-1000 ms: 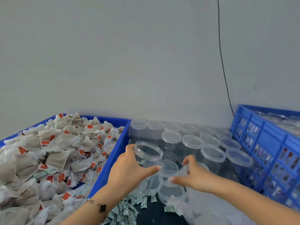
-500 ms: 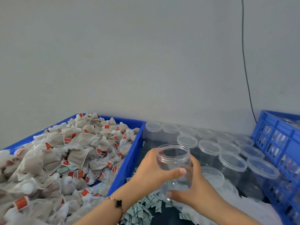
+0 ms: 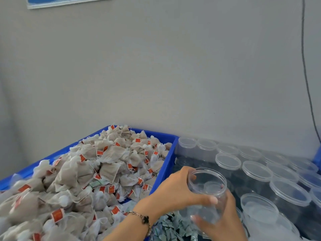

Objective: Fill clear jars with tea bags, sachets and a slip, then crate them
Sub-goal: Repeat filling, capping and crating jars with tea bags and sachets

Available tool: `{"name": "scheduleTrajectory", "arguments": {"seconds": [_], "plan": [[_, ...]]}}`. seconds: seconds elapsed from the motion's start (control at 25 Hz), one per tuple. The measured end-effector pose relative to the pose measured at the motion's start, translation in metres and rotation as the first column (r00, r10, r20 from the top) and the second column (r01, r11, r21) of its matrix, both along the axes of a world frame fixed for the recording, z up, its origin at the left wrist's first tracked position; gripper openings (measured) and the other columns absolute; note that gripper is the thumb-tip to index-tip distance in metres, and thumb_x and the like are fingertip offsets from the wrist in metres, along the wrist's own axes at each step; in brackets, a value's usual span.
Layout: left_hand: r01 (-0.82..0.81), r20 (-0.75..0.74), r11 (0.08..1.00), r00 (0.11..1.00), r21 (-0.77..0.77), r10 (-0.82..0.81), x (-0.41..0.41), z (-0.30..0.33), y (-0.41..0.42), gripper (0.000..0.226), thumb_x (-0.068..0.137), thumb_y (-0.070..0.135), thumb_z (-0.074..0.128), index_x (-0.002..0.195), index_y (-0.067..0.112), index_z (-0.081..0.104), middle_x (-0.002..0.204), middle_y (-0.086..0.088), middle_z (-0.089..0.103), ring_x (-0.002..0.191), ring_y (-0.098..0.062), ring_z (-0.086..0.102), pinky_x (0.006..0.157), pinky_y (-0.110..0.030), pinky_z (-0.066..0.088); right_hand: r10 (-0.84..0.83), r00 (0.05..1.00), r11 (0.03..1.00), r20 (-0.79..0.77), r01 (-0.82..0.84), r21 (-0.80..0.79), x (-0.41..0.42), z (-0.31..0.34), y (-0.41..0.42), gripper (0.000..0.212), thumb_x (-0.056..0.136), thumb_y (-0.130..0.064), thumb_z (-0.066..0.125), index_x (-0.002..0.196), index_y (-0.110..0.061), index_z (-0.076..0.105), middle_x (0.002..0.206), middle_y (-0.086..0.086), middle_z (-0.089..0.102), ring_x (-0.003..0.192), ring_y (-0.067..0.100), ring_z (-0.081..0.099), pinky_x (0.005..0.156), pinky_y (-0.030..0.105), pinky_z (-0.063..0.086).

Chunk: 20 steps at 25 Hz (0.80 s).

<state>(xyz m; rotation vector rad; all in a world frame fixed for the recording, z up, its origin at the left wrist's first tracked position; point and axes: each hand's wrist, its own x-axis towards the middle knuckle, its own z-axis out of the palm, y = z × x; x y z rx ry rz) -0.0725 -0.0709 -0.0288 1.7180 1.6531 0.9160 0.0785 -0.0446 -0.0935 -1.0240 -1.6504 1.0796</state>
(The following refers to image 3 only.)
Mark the person's right hand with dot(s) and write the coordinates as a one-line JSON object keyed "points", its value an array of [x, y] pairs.
{"points": [[225, 226]]}

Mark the person's left hand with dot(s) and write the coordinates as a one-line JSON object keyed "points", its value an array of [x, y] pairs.
{"points": [[168, 193]]}

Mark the stack of clear lids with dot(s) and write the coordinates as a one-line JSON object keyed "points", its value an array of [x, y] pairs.
{"points": [[258, 208]]}

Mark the pile of green desiccant packets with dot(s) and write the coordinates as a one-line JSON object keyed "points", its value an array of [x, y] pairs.
{"points": [[170, 231]]}

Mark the clear jar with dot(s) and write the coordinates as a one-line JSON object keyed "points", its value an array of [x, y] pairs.
{"points": [[208, 180]]}

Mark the group of lidded jars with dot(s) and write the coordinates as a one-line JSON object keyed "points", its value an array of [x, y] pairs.
{"points": [[256, 170]]}

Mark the pile of tea bags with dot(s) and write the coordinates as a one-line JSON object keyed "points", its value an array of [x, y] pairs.
{"points": [[75, 183]]}

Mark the blue slatted crate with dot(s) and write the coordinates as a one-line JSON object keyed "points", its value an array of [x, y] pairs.
{"points": [[318, 159]]}

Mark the blue plastic tray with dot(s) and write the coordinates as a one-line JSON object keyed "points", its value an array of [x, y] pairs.
{"points": [[168, 148]]}

